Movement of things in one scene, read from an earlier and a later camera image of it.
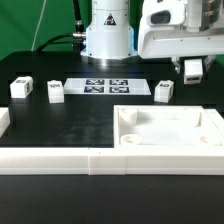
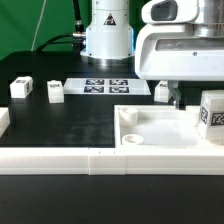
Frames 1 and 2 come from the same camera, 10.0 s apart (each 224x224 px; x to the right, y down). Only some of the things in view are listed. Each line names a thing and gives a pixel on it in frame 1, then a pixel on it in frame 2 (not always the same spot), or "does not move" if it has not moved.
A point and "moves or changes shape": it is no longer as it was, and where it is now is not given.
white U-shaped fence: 19,160 does not move
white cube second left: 55,91 does not move
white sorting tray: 167,126 does not move
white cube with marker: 193,71 moves or changes shape
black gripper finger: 175,61 -> 172,85
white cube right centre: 164,91 does not move
